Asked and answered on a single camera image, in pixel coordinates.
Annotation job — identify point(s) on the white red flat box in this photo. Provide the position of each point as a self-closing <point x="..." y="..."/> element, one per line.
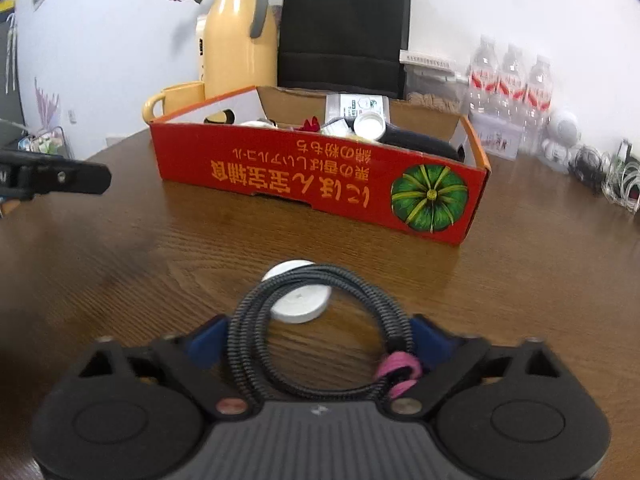
<point x="427" y="60"/>

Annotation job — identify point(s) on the white capped bottle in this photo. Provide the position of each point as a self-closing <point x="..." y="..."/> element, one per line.
<point x="369" y="125"/>

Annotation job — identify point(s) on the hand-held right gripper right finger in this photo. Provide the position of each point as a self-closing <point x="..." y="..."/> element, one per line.
<point x="431" y="341"/>

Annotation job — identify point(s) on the black paper bag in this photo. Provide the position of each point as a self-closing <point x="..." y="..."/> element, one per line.
<point x="345" y="25"/>

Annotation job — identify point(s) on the dark blue zip case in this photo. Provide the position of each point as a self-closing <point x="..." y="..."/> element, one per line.
<point x="420" y="144"/>

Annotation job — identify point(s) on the pale printed tin box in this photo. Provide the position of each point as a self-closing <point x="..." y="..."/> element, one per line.
<point x="495" y="137"/>

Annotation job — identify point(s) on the white round disc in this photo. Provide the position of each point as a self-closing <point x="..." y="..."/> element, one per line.
<point x="300" y="306"/>

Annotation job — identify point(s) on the dark hanging board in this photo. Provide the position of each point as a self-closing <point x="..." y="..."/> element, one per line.
<point x="10" y="70"/>

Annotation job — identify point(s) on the black charger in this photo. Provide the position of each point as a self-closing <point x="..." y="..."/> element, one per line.
<point x="625" y="152"/>

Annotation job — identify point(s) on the white wall socket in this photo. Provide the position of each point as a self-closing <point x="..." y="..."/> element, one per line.
<point x="72" y="116"/>

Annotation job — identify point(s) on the orange printed cardboard box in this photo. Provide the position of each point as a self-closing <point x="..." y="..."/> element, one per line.
<point x="280" y="180"/>

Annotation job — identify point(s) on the clear seed container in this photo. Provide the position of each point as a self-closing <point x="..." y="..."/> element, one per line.
<point x="435" y="90"/>

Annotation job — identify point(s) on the purple plant wall sticker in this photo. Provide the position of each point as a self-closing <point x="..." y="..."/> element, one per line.
<point x="47" y="105"/>

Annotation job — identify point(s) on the yellow thermos jug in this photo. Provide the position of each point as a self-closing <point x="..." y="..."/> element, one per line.
<point x="235" y="45"/>

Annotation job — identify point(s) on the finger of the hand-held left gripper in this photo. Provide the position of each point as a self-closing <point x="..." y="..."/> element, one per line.
<point x="30" y="155"/>
<point x="60" y="177"/>

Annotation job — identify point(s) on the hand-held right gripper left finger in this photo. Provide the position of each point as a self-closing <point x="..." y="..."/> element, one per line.
<point x="207" y="344"/>

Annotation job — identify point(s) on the white robot figure speaker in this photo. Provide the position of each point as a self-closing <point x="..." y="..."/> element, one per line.
<point x="562" y="137"/>

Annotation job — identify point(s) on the white carton black label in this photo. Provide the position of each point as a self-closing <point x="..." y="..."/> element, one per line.
<point x="201" y="50"/>

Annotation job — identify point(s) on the grey packet green label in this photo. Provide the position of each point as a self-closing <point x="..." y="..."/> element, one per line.
<point x="350" y="105"/>

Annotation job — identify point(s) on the yellow mug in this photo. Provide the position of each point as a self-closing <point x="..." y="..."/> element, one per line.
<point x="180" y="100"/>

